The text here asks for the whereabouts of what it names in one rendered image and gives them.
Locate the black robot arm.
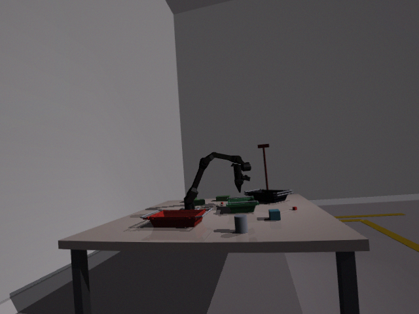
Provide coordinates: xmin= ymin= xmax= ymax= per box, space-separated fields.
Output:
xmin=184 ymin=152 xmax=251 ymax=210

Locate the teal block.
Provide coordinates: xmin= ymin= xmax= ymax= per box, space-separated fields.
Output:
xmin=268 ymin=209 xmax=281 ymax=220

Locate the grey cylinder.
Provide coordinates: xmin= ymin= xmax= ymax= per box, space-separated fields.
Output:
xmin=234 ymin=215 xmax=248 ymax=234

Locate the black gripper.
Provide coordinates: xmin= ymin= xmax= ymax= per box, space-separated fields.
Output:
xmin=234 ymin=172 xmax=244 ymax=193

